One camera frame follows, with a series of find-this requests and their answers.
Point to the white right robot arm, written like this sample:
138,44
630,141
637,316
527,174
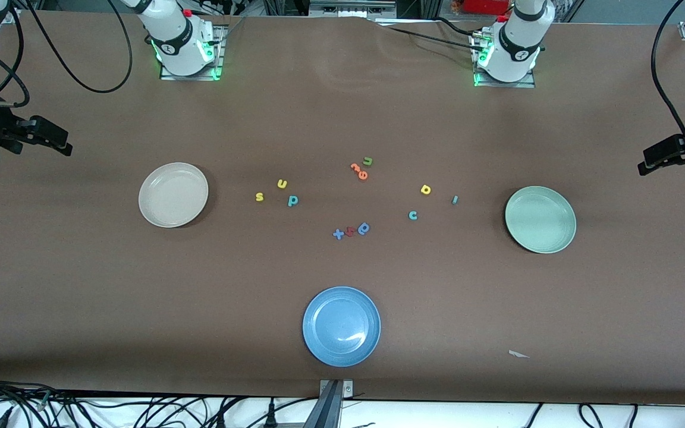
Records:
176,41

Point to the beige brown plate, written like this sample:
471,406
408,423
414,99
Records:
173,195

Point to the green plate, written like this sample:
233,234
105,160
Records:
540,220

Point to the red box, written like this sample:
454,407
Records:
485,6

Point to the white paper scrap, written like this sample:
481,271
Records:
517,354

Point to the black power plug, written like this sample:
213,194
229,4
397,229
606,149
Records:
221,421
270,416

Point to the blue plate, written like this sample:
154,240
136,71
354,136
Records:
341,327

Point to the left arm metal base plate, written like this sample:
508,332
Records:
527,84

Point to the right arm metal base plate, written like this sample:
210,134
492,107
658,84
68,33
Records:
219,56

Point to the grey metal frame unit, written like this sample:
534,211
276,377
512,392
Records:
351,7

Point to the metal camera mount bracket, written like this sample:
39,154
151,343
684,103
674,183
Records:
327,410

